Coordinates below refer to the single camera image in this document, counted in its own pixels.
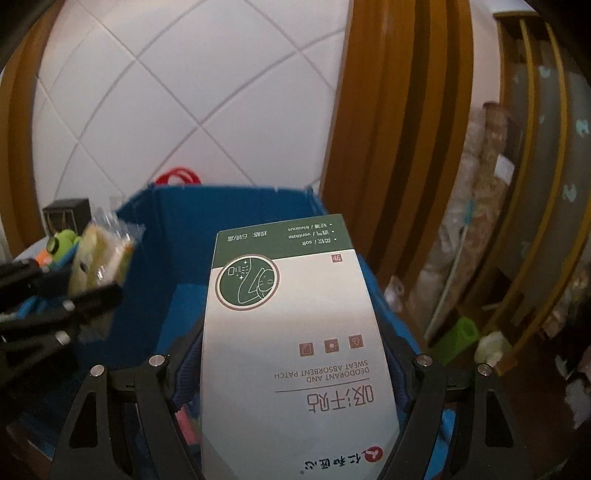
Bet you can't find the blue plastic crate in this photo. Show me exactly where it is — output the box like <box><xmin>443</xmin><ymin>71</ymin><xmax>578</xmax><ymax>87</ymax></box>
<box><xmin>18</xmin><ymin>184</ymin><xmax>456</xmax><ymax>480</ymax></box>

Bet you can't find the orange plush toy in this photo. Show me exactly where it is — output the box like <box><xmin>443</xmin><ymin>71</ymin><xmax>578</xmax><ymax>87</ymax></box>
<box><xmin>35</xmin><ymin>249</ymin><xmax>53</xmax><ymax>267</ymax></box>

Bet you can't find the white green patch box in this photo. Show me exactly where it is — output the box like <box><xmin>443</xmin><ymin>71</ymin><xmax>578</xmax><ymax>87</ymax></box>
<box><xmin>199</xmin><ymin>215</ymin><xmax>400</xmax><ymax>479</ymax></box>

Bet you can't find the green frog plush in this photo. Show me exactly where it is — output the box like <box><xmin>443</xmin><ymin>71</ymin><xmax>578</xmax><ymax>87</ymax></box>
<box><xmin>46</xmin><ymin>229</ymin><xmax>82</xmax><ymax>269</ymax></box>

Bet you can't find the black gift box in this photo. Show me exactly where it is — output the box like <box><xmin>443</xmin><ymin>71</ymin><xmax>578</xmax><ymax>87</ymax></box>
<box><xmin>42</xmin><ymin>198</ymin><xmax>91</xmax><ymax>235</ymax></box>

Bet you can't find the clear yellow pack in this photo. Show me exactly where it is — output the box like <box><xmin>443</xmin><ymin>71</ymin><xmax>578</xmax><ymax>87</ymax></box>
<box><xmin>68</xmin><ymin>209</ymin><xmax>145</xmax><ymax>296</ymax></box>

